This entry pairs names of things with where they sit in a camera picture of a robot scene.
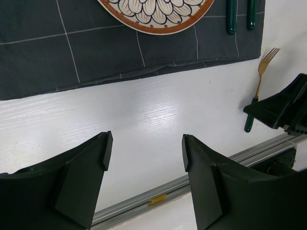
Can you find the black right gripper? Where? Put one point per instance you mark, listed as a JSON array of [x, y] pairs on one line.
[[286, 109]]

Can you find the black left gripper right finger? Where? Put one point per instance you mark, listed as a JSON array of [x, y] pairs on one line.
[[225, 196]]

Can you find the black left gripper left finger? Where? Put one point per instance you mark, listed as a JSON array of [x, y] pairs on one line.
[[60, 193]]

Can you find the gold fork green handle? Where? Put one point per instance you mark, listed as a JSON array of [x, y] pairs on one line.
[[261, 69]]

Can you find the gold knife green handle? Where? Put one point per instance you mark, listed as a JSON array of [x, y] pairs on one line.
[[251, 14]]

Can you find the gold spoon green handle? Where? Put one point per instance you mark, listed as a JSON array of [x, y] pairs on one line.
[[231, 10]]

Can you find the floral patterned ceramic plate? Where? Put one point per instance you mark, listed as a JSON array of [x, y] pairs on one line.
[[157, 17]]

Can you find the dark checked cloth placemat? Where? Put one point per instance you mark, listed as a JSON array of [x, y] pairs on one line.
[[51, 46]]

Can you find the yellow clip in rail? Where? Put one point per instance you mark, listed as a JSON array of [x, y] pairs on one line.
[[156, 200]]

